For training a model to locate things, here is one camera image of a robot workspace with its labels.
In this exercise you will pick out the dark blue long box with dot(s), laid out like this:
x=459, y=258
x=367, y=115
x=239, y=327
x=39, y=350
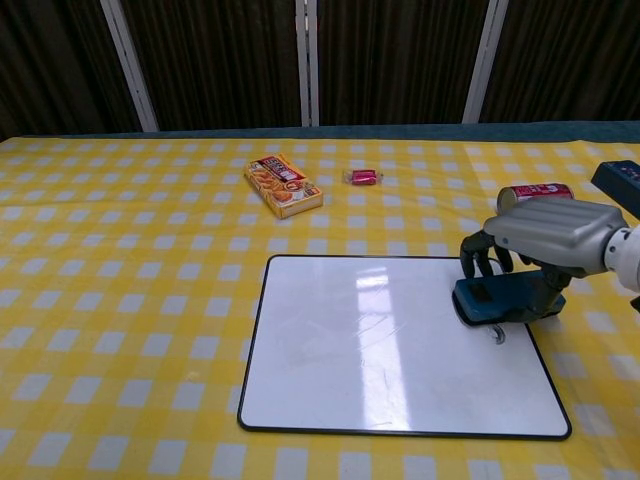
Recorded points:
x=617, y=185

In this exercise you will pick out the dark blue plastic device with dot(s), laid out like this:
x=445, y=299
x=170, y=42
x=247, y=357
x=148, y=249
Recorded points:
x=500, y=295

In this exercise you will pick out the pink wrapped candy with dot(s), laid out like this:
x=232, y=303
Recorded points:
x=363, y=177

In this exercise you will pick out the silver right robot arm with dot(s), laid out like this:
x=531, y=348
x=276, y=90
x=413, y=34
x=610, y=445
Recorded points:
x=625, y=260

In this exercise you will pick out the red drink can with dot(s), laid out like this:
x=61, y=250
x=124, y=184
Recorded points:
x=537, y=191

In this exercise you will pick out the white metal frame post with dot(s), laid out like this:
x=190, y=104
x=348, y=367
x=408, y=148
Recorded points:
x=484, y=62
x=307, y=62
x=129, y=65

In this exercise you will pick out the white rectangular board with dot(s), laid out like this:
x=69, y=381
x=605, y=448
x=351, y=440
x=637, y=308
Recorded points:
x=380, y=350

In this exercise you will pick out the dark brown curtain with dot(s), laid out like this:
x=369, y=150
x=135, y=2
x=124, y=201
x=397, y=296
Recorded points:
x=225, y=55

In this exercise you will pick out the black and silver right hand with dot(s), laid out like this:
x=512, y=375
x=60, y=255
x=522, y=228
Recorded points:
x=555, y=227

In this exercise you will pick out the yellow checked tablecloth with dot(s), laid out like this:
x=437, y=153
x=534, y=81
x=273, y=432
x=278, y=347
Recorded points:
x=125, y=300

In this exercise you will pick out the orange snack box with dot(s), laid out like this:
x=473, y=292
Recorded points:
x=282, y=186

